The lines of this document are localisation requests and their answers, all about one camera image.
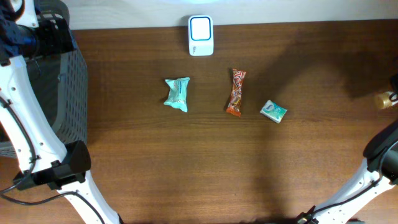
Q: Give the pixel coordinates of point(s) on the white tube with gold cap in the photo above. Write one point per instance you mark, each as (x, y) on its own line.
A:
(385, 100)

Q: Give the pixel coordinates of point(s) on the teal Kleenex tissue pack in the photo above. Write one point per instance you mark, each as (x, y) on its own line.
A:
(273, 111)

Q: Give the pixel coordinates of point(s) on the red chocolate bar wrapper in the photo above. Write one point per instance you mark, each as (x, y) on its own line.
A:
(235, 102)

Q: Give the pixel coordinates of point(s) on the teal snack packet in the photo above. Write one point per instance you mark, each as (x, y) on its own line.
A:
(177, 97)

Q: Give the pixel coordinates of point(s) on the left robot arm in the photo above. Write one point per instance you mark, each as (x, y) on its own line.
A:
(45, 160)

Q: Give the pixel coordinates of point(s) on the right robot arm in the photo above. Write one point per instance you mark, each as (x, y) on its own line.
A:
(376, 174)

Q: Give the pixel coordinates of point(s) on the white barcode scanner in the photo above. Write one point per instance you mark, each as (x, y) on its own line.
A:
(200, 36)

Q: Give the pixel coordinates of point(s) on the dark grey plastic basket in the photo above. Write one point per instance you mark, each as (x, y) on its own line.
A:
(37, 43)

